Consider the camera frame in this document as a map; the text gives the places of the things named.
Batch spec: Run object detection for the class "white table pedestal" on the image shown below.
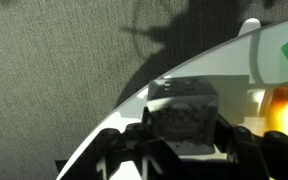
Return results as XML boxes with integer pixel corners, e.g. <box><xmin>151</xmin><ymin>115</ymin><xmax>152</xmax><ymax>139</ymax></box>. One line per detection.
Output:
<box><xmin>237</xmin><ymin>17</ymin><xmax>262</xmax><ymax>37</ymax></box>

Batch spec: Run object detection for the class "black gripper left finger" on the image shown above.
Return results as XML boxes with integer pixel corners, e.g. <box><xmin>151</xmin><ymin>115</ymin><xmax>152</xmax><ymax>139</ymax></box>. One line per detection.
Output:
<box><xmin>58</xmin><ymin>122</ymin><xmax>172</xmax><ymax>180</ymax></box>

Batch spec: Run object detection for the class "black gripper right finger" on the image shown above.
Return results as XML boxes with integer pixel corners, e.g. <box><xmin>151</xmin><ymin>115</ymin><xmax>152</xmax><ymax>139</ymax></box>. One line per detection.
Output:
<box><xmin>213</xmin><ymin>114</ymin><xmax>288</xmax><ymax>180</ymax></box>

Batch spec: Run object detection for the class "yellow toy banana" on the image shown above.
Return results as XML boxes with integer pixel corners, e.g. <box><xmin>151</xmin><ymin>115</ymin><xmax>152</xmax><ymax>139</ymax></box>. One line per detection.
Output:
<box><xmin>258</xmin><ymin>84</ymin><xmax>288</xmax><ymax>144</ymax></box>

